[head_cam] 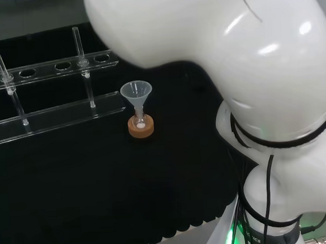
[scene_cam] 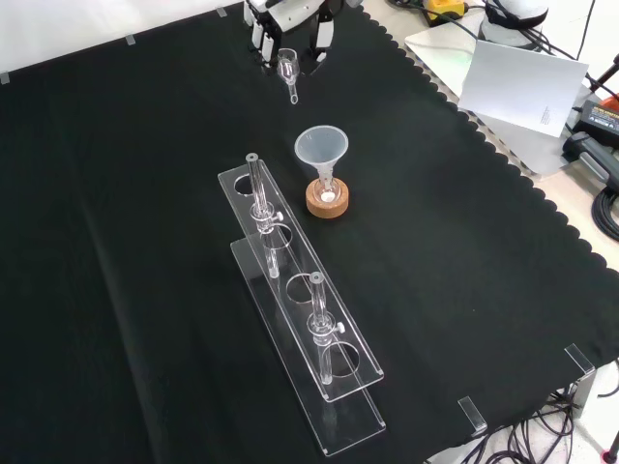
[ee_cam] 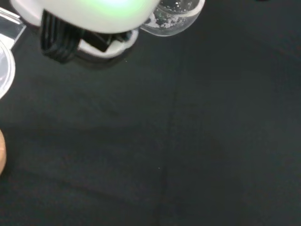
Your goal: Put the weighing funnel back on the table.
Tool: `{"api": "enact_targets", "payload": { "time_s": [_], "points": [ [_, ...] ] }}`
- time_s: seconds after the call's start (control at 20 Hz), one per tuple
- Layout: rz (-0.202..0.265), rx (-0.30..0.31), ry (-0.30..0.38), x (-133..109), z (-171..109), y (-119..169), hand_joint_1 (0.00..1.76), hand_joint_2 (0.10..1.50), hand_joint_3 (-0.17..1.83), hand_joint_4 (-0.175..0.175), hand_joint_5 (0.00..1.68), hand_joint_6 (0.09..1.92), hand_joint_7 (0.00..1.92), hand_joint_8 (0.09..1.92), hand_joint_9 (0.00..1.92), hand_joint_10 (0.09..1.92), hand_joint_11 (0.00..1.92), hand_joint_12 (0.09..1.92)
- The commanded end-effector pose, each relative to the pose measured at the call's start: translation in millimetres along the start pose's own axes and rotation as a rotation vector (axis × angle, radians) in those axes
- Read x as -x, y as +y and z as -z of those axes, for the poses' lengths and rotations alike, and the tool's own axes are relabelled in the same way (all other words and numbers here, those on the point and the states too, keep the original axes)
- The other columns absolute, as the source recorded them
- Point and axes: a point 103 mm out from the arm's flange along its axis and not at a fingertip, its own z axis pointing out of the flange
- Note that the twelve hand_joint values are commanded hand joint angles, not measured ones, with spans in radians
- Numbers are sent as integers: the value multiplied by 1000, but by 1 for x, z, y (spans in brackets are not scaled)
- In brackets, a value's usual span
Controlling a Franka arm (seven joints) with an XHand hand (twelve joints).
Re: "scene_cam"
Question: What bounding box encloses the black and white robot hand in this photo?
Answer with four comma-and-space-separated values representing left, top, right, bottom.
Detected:
243, 0, 347, 77

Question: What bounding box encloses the translucent plastic funnel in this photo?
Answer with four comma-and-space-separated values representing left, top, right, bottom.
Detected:
294, 126, 350, 195

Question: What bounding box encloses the clear acrylic funnel stand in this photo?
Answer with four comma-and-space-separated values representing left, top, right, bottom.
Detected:
217, 153, 388, 458

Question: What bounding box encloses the yellow stop button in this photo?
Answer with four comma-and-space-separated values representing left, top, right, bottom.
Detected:
423, 0, 469, 24

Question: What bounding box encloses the small round-bottom glass flask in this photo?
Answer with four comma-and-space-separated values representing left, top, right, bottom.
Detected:
313, 166, 340, 205

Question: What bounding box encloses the pale board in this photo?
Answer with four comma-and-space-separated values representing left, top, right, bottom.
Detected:
457, 39, 591, 140

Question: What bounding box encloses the black cloth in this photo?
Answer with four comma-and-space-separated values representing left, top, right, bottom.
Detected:
0, 0, 619, 464

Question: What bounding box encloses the black tripod leg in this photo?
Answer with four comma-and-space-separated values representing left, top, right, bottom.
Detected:
583, 51, 619, 100

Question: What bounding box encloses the black power adapter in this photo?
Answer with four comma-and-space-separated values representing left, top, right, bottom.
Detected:
576, 98, 619, 140

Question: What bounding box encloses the grey metal base plate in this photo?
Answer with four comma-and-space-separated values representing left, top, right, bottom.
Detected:
402, 19, 576, 179

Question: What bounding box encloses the cork ring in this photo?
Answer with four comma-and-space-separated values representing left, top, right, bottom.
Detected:
305, 177, 351, 220

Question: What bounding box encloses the coiled black cable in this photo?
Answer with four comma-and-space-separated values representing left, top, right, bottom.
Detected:
591, 185, 619, 245

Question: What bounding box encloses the black cable bundle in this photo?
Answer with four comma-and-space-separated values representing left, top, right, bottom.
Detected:
425, 386, 619, 464

